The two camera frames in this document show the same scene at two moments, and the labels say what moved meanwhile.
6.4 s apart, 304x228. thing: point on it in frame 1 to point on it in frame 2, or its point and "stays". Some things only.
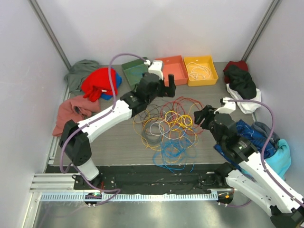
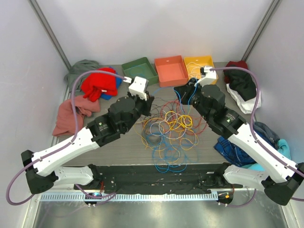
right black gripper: [200, 115] to [183, 92]
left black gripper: [166, 91] to [147, 104]
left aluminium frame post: [34, 4] stays
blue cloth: [118, 80] stays
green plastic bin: [134, 70] stays
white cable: [198, 72] stays
